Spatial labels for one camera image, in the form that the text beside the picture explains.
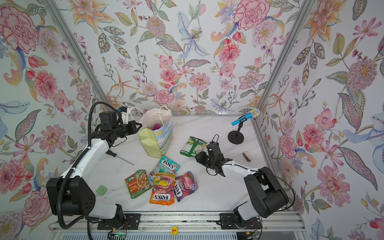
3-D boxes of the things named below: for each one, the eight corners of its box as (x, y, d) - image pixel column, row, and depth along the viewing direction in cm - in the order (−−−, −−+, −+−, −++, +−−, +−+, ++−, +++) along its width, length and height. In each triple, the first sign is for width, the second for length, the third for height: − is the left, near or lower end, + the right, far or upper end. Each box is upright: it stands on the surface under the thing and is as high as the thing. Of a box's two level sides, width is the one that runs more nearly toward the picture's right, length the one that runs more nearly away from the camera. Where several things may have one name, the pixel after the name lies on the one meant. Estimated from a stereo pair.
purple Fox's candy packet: (177, 202, 82) (177, 199, 78) (169, 184, 88) (168, 181, 85) (199, 189, 87) (200, 186, 83) (190, 173, 93) (190, 169, 89)
